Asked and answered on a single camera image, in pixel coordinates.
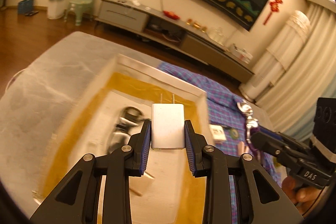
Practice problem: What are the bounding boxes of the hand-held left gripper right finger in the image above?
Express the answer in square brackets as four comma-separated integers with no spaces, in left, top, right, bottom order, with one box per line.
[184,119,305,224]

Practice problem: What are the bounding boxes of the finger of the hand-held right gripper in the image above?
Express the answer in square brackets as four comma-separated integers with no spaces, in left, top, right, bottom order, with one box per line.
[251,132,302,164]
[259,127,314,152]

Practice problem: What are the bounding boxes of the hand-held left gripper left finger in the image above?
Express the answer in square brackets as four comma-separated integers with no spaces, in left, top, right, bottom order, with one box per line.
[31,120,152,224]

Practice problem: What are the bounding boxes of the white plug charger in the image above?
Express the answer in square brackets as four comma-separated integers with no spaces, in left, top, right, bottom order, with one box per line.
[151,93,185,149]

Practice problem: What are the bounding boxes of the black glasses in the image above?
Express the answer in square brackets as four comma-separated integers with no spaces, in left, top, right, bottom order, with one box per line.
[108,106,146,153]

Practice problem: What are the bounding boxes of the white gold card box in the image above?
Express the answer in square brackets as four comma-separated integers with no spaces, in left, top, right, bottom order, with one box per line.
[210,124,226,142]

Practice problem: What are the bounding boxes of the silver action figure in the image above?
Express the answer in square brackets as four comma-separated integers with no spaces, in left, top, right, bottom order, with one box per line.
[237,102,263,161]

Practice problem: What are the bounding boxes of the person's right hand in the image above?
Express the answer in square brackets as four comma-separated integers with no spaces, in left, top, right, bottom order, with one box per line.
[282,177,330,215]

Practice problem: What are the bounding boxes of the pale curtain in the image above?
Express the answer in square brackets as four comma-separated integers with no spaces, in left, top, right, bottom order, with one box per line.
[256,0,336,135]

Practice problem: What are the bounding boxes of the blue plaid cloth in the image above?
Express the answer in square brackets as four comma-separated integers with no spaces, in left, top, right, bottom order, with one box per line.
[157,61,286,203]

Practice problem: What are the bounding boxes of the white standing air conditioner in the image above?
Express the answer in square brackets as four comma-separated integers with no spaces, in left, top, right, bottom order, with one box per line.
[240,10,311,102]

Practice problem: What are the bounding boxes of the white desk organizer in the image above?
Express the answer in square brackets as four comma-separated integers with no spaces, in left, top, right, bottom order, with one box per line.
[228,43,254,63]

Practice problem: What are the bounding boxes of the group of clear glasses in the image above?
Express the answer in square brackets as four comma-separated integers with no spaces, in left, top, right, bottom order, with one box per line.
[209,27,227,47]

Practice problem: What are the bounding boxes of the grey low cabinet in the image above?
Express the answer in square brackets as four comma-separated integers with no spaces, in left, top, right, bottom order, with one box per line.
[94,0,255,83]

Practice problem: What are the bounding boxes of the red plate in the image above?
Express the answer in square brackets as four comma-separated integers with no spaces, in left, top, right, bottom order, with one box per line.
[163,10,181,20]

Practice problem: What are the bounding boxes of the green plastic chair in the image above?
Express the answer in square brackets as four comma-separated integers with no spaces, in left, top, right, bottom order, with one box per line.
[64,0,96,26]

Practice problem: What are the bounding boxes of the white bin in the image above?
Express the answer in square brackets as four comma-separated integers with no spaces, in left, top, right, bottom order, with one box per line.
[47,0,68,20]

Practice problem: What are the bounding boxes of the blue plastic crate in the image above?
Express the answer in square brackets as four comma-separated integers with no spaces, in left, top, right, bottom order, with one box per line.
[18,0,34,14]

